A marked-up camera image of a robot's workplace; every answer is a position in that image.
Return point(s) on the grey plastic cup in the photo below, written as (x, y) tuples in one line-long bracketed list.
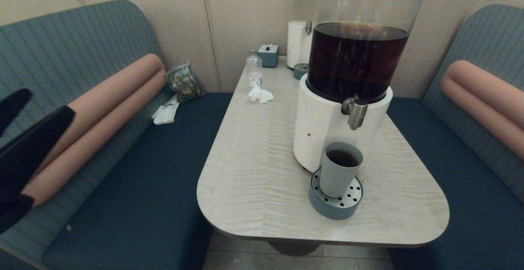
[(337, 175)]

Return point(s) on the clear plastic bottle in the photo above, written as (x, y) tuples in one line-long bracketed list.
[(254, 67)]

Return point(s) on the white dispenser with clear tank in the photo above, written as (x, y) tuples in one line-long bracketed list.
[(297, 44)]

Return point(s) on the white paper napkins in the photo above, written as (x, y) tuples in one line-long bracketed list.
[(166, 115)]

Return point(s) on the pink bolster cushion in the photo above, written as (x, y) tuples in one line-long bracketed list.
[(102, 110), (483, 94)]

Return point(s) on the large dispenser with dark tea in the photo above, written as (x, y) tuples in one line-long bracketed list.
[(319, 130)]

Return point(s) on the teal ribbed bench backrest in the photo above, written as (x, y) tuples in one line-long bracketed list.
[(61, 44), (491, 36)]

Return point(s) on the round blue perforated drip tray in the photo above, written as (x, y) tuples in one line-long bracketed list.
[(299, 73), (333, 212)]

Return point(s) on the dark blue bench seat cushion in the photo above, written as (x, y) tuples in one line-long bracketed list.
[(143, 188), (470, 221)]

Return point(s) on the clear snack bag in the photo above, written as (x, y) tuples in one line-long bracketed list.
[(184, 83)]

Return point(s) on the blue-grey tissue box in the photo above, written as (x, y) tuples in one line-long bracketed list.
[(268, 57)]

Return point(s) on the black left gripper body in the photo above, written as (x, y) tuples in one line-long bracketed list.
[(14, 212)]

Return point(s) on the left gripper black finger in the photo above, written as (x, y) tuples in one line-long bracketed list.
[(14, 106), (32, 155)]

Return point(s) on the silver metal dispenser tap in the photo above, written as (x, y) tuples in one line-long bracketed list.
[(357, 114), (308, 28)]

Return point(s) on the crumpled white tissue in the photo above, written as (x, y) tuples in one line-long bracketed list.
[(260, 95)]

